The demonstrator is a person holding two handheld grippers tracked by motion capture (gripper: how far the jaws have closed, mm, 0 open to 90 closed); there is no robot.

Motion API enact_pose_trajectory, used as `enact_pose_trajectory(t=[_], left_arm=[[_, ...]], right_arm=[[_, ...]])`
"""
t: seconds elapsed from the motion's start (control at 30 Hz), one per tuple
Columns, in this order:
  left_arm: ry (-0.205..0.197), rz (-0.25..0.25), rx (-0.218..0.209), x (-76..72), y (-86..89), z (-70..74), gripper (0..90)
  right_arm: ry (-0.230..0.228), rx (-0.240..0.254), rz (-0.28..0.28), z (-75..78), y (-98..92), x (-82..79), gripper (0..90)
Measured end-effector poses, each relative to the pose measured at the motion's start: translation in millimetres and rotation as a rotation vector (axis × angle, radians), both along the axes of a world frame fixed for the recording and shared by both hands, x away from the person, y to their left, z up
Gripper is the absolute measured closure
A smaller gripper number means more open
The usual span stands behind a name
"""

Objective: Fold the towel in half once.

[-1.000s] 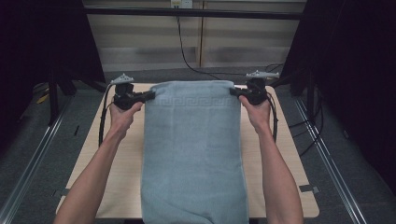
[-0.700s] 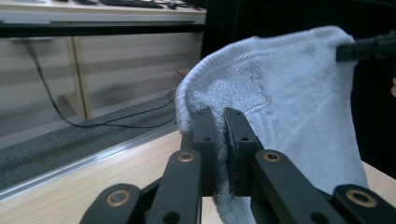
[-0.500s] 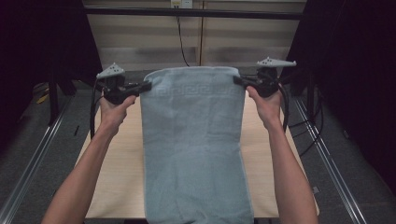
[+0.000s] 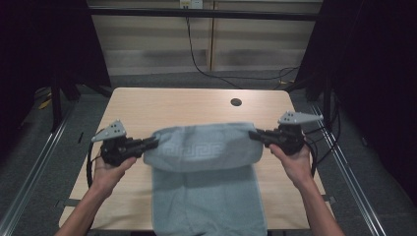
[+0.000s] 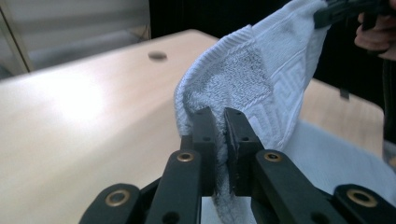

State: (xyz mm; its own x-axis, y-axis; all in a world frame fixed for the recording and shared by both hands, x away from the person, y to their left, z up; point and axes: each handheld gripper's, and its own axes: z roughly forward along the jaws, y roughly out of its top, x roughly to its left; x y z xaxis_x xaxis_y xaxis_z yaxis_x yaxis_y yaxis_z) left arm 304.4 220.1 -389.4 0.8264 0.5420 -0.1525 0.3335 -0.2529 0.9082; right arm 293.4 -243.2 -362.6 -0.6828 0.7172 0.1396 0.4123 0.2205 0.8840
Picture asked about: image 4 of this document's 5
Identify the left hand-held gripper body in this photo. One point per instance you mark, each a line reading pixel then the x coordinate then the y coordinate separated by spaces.
pixel 114 149

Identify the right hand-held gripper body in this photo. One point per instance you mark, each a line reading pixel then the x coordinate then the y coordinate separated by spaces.
pixel 290 137

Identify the light blue towel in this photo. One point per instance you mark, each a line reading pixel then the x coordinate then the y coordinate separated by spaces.
pixel 203 164

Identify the person's left hand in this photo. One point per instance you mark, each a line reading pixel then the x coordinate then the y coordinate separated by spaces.
pixel 109 175

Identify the person's right hand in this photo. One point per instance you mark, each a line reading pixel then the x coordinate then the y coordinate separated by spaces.
pixel 295 167

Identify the black metal stand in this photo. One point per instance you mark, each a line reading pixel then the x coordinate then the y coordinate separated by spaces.
pixel 56 105

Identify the yellow floor object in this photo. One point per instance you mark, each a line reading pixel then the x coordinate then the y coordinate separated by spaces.
pixel 45 104

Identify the black curtain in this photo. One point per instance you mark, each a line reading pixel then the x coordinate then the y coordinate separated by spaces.
pixel 370 82
pixel 46 42

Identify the metal floor rail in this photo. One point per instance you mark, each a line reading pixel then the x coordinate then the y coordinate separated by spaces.
pixel 347 173
pixel 29 177

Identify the black horizontal frame bar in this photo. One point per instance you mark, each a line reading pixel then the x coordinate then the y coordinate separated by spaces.
pixel 203 13

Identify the white wall outlet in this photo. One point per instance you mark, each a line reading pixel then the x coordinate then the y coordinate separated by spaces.
pixel 191 4

